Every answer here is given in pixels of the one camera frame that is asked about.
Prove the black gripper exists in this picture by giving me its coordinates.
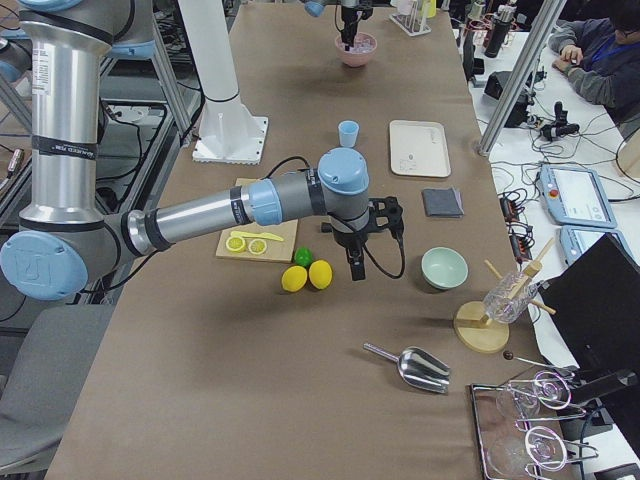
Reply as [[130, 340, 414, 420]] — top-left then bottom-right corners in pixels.
[[340, 0, 373, 51], [333, 228, 368, 281]]

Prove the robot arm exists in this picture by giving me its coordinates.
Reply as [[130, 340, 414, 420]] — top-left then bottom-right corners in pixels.
[[1, 1, 373, 300], [302, 0, 373, 51]]

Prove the pink bowl of ice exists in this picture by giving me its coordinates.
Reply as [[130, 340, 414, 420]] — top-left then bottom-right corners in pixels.
[[334, 32, 378, 68]]

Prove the light blue plastic cup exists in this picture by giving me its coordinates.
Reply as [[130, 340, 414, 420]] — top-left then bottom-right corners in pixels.
[[338, 120, 359, 148]]

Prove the steel ice scoop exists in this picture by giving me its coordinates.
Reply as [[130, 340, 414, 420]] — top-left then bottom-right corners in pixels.
[[363, 343, 451, 394]]

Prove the wooden cup tree stand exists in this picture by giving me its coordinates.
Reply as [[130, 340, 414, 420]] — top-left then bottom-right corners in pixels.
[[454, 238, 556, 354]]

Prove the yellow lemon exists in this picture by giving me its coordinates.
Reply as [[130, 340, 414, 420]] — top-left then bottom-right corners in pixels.
[[308, 260, 333, 290], [281, 265, 308, 293]]

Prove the green lime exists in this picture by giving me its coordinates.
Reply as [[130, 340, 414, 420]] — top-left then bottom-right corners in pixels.
[[294, 247, 314, 268]]

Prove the wooden cutting board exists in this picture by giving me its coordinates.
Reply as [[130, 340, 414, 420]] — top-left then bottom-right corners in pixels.
[[215, 177, 300, 264]]

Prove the mint green bowl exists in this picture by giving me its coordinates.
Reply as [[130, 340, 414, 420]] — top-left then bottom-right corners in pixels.
[[421, 246, 469, 290]]

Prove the yellow plastic knife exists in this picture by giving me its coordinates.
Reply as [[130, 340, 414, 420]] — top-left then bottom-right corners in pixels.
[[229, 230, 284, 242]]

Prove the lemon slice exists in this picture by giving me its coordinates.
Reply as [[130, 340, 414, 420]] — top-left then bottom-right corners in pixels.
[[247, 238, 268, 255], [225, 236, 247, 253]]

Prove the grey folded cloth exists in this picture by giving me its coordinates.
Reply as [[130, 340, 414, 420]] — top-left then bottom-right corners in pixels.
[[421, 187, 464, 218]]

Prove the cream rabbit tray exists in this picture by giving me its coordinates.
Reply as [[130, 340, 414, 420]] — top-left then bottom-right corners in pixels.
[[389, 120, 451, 178]]

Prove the clear glass on stand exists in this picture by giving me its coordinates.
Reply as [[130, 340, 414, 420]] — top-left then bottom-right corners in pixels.
[[483, 272, 537, 324]]

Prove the teach pendant tablet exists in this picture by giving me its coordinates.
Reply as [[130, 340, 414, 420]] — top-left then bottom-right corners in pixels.
[[538, 164, 617, 229], [559, 225, 630, 266]]

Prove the black monitor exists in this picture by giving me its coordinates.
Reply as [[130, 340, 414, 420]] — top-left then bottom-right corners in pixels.
[[540, 234, 639, 374]]

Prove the seated person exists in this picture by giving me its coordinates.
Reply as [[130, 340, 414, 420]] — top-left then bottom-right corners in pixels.
[[548, 1, 639, 123]]

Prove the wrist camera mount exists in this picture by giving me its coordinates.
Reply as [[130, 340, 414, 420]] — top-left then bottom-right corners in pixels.
[[367, 196, 404, 244]]

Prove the white wire cup rack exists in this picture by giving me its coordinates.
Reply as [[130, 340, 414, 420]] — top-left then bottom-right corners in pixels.
[[389, 0, 431, 37]]

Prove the aluminium frame post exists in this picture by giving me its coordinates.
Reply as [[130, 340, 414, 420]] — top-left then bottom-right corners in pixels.
[[477, 0, 566, 157]]

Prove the wire glass rack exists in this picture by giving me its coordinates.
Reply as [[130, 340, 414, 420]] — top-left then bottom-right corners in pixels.
[[469, 369, 599, 479]]

